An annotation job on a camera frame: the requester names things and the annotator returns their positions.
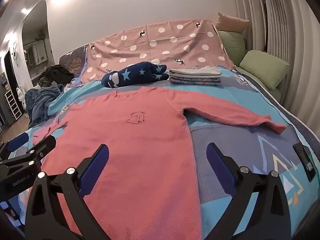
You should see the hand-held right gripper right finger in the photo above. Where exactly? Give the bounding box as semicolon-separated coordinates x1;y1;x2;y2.
205;142;292;240

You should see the white shelf rack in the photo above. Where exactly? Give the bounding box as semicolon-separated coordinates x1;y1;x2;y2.
4;89;22;121

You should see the large green pillow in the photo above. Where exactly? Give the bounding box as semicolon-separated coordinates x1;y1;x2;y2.
239;50;290;90

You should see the pink bear print sweater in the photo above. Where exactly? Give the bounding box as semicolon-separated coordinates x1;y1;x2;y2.
31;86;287;240

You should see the dark blue fleece blanket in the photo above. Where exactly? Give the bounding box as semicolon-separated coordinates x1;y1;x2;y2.
25;84;64;128

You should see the black phone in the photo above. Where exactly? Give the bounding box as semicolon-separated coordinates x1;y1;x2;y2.
292;142;317;182

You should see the white bear wall clock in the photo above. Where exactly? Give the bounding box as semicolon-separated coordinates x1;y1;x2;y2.
10;41;21;67

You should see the navy star print blanket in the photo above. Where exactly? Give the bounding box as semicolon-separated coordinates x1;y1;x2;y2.
101;61;168;89

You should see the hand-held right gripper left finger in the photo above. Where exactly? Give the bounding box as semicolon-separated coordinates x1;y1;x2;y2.
25;144;110;240

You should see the purple patterned cloth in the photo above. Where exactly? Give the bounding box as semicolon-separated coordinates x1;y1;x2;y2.
59;45;88;83

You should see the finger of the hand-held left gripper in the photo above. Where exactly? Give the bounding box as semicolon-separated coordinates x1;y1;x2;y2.
0;135;57;167
0;132;29;161

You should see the small green pillow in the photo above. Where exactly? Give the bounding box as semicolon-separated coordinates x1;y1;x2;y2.
217;31;247;65

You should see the pink polka dot blanket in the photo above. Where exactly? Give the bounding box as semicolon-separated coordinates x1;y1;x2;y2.
80;19;236;83

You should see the blue geometric bed sheet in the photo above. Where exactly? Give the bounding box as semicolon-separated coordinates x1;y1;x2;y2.
5;65;320;240

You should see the tan pillow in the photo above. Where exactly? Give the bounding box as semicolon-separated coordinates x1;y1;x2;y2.
215;12;250;34

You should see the dark clothes pile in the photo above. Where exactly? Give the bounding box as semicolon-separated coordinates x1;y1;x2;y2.
39;64;75;87

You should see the grey folded garment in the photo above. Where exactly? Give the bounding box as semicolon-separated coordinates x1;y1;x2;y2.
169;66;222;78

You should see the black floor lamp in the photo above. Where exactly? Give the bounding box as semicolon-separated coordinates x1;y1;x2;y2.
255;0;271;54

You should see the white plush toy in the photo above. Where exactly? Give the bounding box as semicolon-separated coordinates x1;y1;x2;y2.
16;85;27;108

